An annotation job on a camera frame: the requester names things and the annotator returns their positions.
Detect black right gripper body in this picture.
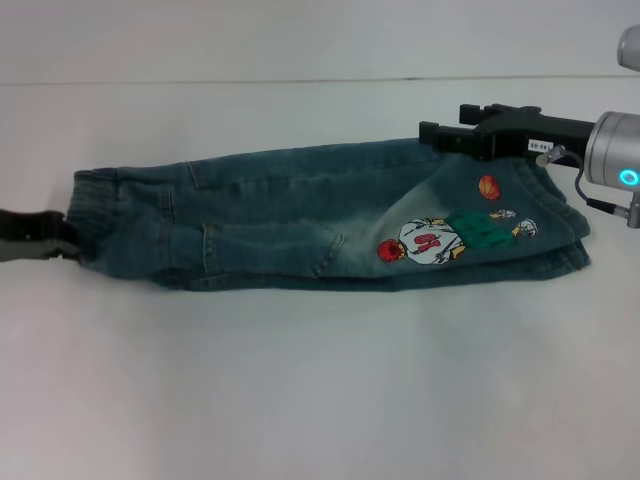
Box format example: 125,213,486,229
471,102,600,162

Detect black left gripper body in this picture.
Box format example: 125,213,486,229
0,208,52,265

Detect blue denim shorts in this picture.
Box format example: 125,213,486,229
69,137,592,294

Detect dark right gripper cable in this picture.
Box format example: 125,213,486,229
533,143,632,215

